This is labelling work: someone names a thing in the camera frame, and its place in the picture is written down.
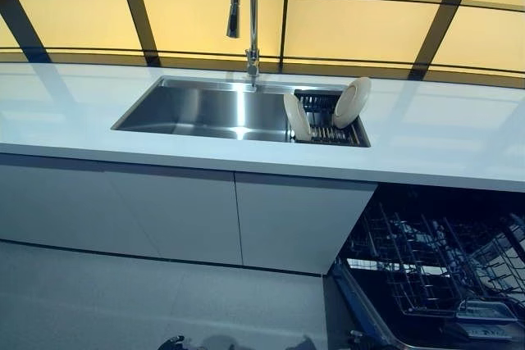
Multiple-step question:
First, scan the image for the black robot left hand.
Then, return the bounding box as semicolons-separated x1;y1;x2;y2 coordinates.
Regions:
157;335;186;350

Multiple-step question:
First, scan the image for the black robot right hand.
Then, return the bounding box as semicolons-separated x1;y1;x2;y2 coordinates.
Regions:
348;331;375;350

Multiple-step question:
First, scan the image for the cream round plate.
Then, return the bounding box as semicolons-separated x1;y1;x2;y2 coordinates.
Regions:
331;76;373;130
282;93;313;142

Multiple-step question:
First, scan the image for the black dish drying rack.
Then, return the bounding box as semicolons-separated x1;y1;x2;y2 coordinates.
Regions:
286;88;371;148

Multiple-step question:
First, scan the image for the stainless steel sink basin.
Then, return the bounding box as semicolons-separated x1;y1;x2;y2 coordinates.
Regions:
110;75;372;149

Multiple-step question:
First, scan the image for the chrome gooseneck kitchen faucet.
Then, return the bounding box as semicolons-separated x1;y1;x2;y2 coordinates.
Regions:
226;0;263;89

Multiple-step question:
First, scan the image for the dishwasher lower wire rack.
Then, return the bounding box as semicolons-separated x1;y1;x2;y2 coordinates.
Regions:
348;201;525;320

